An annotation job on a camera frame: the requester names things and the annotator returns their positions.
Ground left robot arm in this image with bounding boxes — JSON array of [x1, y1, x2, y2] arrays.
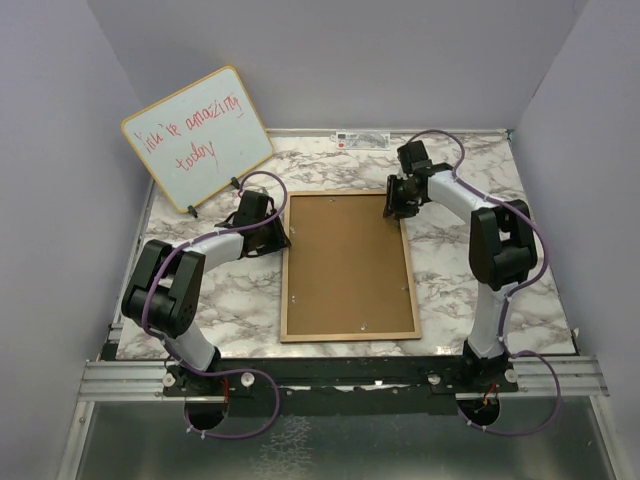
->
[[121, 191, 291, 395]]

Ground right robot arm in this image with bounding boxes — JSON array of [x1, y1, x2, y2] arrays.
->
[[383, 140, 538, 391]]

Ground white remote label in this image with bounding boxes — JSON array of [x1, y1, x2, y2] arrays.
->
[[334, 130, 391, 151]]

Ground whiteboard with red writing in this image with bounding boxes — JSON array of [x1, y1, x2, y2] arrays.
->
[[121, 66, 274, 213]]

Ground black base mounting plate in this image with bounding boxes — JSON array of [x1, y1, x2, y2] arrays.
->
[[163, 355, 518, 417]]

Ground aluminium rail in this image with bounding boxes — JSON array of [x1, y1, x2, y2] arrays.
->
[[77, 355, 608, 402]]

